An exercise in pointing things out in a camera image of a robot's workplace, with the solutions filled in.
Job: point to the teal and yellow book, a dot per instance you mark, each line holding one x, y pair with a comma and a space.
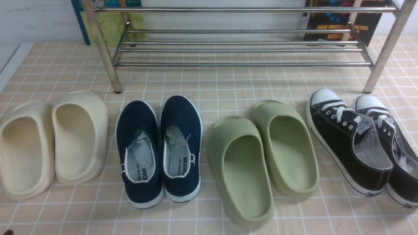
111, 23

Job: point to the right black canvas sneaker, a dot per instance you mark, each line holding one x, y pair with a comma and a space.
402, 186

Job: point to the left cream foam slipper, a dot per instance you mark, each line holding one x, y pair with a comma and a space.
27, 150

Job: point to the steel shoe rack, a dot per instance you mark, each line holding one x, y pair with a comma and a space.
351, 42

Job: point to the black image processing book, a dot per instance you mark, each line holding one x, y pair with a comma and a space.
365, 23

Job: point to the left green foam slipper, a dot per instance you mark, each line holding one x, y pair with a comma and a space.
235, 152

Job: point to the right cream foam slipper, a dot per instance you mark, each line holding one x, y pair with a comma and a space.
80, 121

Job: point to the green foam slipper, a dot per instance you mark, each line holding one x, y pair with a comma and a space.
235, 152
288, 148

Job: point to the right green foam slipper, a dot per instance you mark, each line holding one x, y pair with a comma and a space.
288, 148

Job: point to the navy canvas shoe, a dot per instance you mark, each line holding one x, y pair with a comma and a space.
136, 136
182, 131

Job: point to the black canvas sneaker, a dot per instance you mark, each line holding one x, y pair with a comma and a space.
351, 139
402, 186

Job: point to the left black canvas sneaker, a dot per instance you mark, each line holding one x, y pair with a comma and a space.
351, 139

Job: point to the cream foam slipper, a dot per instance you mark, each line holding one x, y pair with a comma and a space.
80, 121
27, 150

